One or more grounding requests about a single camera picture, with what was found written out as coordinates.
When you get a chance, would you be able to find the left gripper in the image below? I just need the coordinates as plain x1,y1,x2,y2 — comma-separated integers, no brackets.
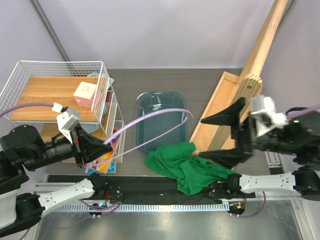
26,121,115,169

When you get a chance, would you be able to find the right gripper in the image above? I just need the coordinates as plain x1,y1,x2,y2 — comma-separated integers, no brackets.
194,96,298,169

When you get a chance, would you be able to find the lilac plastic clothes hanger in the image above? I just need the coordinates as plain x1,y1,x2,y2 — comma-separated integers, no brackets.
84,91,195,172

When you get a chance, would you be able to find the green tank top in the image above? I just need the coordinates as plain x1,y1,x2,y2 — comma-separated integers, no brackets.
144,142,235,196

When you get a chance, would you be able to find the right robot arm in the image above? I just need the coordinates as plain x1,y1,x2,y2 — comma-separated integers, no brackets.
198,95,320,201

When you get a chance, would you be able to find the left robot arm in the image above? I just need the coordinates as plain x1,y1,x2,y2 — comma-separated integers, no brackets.
0,125,113,237

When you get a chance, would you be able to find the colourful children's book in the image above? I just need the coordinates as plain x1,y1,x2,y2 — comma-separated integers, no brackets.
85,127,121,174

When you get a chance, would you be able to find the wooden clothes rack stand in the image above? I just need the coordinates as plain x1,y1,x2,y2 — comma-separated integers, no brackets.
190,0,288,155

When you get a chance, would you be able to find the pink white cube socket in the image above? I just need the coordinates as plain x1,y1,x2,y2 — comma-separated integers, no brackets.
73,81,97,109

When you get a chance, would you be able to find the teal plastic basin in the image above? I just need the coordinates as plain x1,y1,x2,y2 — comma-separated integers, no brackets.
136,92,188,155

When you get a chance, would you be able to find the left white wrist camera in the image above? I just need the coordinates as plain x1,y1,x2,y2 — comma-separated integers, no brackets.
51,102,81,144

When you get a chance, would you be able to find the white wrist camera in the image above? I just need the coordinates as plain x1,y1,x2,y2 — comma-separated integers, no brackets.
250,95,289,137
51,102,81,144

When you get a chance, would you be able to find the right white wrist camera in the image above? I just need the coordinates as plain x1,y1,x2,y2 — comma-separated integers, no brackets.
250,95,289,137

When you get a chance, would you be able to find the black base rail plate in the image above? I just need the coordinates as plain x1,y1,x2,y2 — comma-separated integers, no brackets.
47,174,256,205

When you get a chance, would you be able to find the white wire shelf rack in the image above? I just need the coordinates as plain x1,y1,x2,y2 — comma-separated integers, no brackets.
0,60,127,164

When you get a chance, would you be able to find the white slotted cable duct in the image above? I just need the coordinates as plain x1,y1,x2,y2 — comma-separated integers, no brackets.
55,202,230,213

